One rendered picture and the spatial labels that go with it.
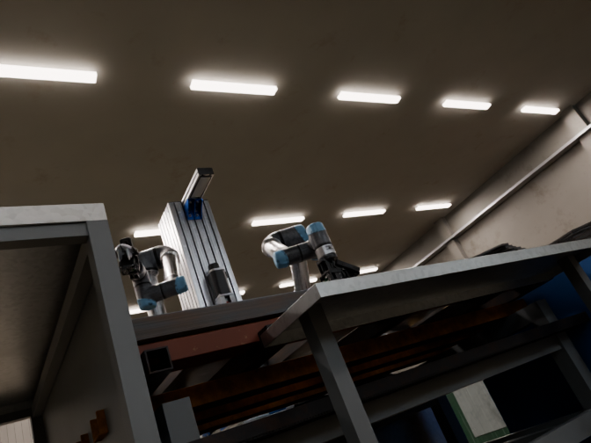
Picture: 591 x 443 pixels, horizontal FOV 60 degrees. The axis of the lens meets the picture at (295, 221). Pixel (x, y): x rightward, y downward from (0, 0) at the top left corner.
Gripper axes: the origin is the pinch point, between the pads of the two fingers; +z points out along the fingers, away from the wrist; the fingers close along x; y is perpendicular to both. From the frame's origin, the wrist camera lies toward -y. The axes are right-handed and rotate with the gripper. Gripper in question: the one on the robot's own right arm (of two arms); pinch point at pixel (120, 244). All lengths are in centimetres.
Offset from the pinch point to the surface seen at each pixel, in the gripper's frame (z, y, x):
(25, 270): 77, 41, 3
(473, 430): -294, 95, -216
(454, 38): -357, -415, -415
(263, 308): 60, 56, -48
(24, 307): 59, 43, 11
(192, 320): 69, 58, -31
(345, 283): 88, 63, -64
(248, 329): 63, 61, -43
